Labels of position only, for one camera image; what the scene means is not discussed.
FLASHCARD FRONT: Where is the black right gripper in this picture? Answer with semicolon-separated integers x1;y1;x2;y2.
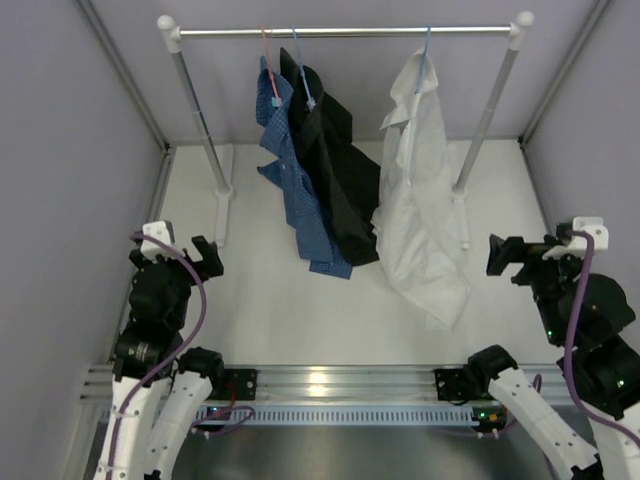
486;233;585;343

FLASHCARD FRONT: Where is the white shirt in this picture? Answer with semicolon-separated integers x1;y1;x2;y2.
371;49;470;329

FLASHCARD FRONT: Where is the light blue wire hanger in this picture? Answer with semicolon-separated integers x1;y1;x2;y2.
414;25;432;94

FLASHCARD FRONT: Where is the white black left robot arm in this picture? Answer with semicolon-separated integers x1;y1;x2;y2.
94;233;226;479

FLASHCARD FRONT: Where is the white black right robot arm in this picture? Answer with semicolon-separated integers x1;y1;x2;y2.
464;227;639;479

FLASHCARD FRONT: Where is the dark striped shirt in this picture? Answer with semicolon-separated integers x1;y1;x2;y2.
279;48;381;266

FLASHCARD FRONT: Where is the blue checkered shirt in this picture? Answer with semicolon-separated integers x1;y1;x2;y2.
255;57;353;280

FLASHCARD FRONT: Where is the light blue hanger under dark shirt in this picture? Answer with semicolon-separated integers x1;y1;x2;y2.
291;25;316;112

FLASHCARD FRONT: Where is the white clothes rack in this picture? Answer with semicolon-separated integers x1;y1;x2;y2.
157;11;535;250

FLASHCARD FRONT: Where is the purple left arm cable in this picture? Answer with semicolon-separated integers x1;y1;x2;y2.
104;229;256;480

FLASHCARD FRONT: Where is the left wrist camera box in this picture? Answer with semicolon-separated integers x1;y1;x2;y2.
140;220;175;261

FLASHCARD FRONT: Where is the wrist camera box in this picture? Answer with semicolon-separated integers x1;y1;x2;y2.
140;220;175;261
542;216;609;260

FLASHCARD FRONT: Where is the grey aluminium frame profile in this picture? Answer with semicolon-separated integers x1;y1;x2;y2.
74;1;169;351

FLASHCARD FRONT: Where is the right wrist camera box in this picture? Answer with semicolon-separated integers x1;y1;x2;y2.
542;216;609;260

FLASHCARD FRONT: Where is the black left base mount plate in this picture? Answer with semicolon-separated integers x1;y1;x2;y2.
221;368;258;401

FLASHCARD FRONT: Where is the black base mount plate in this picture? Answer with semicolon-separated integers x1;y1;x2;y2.
434;367;477;405
221;368;258;401

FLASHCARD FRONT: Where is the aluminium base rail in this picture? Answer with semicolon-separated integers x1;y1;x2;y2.
79;363;626;401

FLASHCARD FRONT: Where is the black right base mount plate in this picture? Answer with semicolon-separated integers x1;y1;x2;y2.
434;367;477;405

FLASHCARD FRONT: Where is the white slotted cable duct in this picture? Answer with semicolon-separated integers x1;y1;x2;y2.
194;404;506;427

